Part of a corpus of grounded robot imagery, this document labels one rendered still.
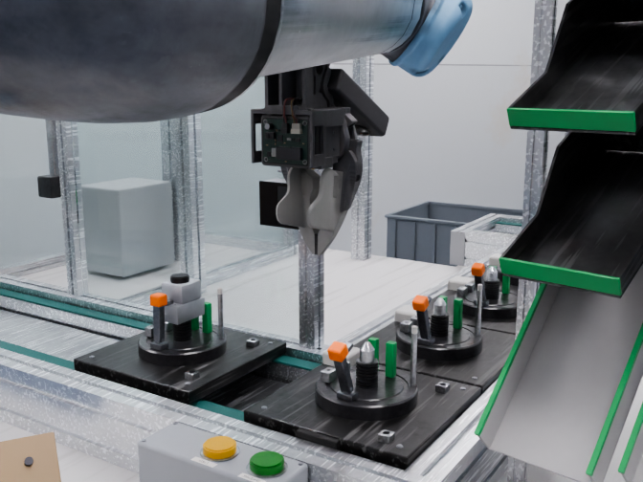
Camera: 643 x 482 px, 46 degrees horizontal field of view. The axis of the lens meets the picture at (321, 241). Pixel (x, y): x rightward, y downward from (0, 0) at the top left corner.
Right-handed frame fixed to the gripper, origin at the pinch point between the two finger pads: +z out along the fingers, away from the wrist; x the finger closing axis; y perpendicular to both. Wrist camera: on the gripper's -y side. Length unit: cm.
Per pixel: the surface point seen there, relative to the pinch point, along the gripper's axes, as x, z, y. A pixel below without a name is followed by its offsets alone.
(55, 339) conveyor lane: -73, 32, -22
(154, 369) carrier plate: -36.9, 26.4, -11.5
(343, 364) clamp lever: -4.3, 18.7, -12.0
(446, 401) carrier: 4.7, 26.3, -24.5
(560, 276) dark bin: 21.8, 3.3, -11.5
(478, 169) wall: -119, 38, -367
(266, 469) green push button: -5.3, 26.3, 3.1
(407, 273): -48, 37, -121
